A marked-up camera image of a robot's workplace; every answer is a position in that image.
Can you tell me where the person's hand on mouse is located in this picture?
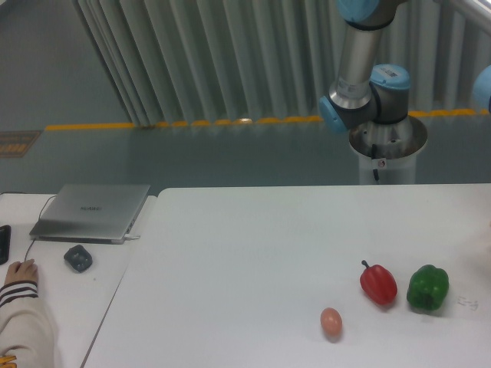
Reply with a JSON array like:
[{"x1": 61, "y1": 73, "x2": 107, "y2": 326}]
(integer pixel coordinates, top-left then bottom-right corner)
[{"x1": 4, "y1": 259, "x2": 39, "y2": 285}]

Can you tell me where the striped cream sweater forearm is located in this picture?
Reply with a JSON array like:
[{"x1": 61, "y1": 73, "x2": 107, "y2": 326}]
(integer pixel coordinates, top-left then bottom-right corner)
[{"x1": 1, "y1": 281, "x2": 54, "y2": 367}]

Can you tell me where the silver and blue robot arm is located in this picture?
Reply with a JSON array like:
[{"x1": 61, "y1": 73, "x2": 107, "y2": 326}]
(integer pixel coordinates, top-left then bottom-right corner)
[{"x1": 318, "y1": 1, "x2": 410, "y2": 133}]

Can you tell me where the black phone at edge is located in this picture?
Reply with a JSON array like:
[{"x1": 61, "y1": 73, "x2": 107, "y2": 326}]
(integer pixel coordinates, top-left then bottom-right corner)
[{"x1": 0, "y1": 225, "x2": 12, "y2": 265}]

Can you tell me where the black plastic clip object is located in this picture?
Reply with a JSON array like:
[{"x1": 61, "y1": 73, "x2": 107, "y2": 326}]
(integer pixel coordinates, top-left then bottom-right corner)
[{"x1": 64, "y1": 245, "x2": 93, "y2": 273}]

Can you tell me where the silver closed laptop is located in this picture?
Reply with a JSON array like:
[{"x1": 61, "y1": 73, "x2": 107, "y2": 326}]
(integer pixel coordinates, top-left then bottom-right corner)
[{"x1": 30, "y1": 184, "x2": 150, "y2": 244}]

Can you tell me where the white pleated curtain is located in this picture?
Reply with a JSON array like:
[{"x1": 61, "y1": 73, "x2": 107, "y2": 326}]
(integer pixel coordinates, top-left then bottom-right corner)
[{"x1": 74, "y1": 1, "x2": 490, "y2": 127}]

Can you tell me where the brown egg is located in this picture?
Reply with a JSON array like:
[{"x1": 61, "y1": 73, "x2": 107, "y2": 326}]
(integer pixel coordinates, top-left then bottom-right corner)
[{"x1": 320, "y1": 307, "x2": 343, "y2": 337}]

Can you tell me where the red bell pepper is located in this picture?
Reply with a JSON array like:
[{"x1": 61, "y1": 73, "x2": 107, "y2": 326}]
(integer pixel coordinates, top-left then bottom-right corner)
[{"x1": 360, "y1": 260, "x2": 397, "y2": 306}]

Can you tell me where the green bell pepper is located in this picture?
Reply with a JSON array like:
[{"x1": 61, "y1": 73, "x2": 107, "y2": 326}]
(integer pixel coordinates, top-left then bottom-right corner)
[{"x1": 407, "y1": 264, "x2": 450, "y2": 311}]

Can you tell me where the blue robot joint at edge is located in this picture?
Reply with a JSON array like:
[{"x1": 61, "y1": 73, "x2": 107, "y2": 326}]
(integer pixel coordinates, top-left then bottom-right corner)
[{"x1": 472, "y1": 65, "x2": 491, "y2": 113}]

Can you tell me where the grey mouse cable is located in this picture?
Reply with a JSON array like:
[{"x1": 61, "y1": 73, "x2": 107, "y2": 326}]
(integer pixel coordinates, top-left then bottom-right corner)
[{"x1": 23, "y1": 194, "x2": 59, "y2": 262}]

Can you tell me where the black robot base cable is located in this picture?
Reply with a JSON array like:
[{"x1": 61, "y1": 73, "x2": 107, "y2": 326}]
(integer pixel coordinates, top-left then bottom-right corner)
[{"x1": 370, "y1": 143, "x2": 380, "y2": 185}]

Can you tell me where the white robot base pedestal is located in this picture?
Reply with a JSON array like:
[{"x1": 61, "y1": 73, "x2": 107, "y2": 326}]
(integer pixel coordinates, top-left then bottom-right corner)
[{"x1": 348, "y1": 116, "x2": 428, "y2": 185}]

